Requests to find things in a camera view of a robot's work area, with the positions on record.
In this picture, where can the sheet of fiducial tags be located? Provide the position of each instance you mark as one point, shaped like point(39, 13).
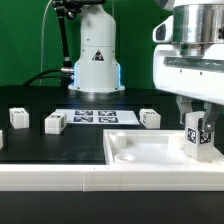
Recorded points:
point(116, 117)

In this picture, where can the white U-shaped fence wall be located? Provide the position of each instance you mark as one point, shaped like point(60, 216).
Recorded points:
point(87, 178)

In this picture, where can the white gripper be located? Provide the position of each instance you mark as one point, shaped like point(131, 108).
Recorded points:
point(199, 78)

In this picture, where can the white square tabletop part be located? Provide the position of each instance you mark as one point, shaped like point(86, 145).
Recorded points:
point(150, 147)

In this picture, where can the white block at left edge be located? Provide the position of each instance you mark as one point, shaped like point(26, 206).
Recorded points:
point(1, 139)

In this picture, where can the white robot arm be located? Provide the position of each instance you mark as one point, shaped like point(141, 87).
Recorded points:
point(196, 25)

